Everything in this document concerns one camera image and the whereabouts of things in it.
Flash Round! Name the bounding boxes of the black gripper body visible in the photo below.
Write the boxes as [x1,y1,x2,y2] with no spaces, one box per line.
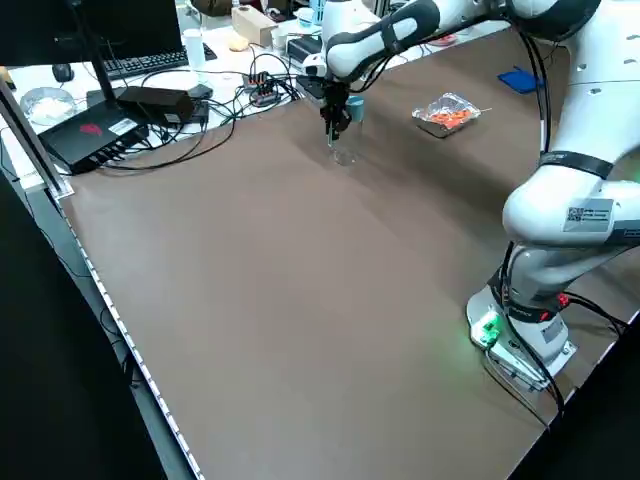
[319,79,352,110]

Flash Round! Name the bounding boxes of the clear seasoning bottle teal lid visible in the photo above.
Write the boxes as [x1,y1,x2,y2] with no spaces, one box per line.
[327,94,366,167]

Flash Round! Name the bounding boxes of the rectangular aluminum foil pan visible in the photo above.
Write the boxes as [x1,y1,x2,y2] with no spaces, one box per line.
[411,91,485,140]

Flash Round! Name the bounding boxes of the blue dishcloth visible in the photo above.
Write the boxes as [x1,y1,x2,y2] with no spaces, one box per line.
[497,66,544,95]

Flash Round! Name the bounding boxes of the black ribbed box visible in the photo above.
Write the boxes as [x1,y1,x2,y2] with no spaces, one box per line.
[287,35,326,67]

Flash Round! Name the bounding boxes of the silver hub orange plugs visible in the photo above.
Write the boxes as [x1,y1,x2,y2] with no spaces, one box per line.
[243,72,281,106]

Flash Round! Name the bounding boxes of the orange shrimp skewer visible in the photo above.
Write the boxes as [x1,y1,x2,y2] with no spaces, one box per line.
[427,102,494,130]

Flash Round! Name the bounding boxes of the pink plate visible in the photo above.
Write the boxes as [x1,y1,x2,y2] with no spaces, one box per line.
[424,30,457,49]

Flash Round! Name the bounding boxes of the white cylinder cup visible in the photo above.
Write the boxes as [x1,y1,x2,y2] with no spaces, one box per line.
[182,28,206,71]

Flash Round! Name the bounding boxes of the black power brick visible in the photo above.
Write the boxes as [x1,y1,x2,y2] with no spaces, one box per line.
[117,86,196,126]

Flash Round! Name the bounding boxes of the black keyboard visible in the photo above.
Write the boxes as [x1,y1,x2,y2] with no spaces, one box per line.
[102,49,190,79]

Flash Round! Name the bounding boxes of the black monitor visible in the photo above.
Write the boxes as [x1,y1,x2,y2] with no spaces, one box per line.
[0,0,184,67]

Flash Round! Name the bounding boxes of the black monitor stand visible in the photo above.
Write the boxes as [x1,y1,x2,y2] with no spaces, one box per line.
[69,0,126,119]

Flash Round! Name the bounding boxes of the flat black box red logo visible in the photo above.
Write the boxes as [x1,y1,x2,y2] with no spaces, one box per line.
[38,104,151,175]

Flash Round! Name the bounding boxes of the clear glass bowl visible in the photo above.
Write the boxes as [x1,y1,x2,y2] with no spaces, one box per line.
[20,86,77,126]

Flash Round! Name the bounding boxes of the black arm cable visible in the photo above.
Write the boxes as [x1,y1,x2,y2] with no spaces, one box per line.
[504,9,554,156]

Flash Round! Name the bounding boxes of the aluminium profile post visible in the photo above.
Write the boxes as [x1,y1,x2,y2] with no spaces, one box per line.
[0,79,75,200]

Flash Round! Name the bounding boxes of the black base cable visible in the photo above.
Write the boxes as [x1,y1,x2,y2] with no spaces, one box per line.
[559,293,631,341]

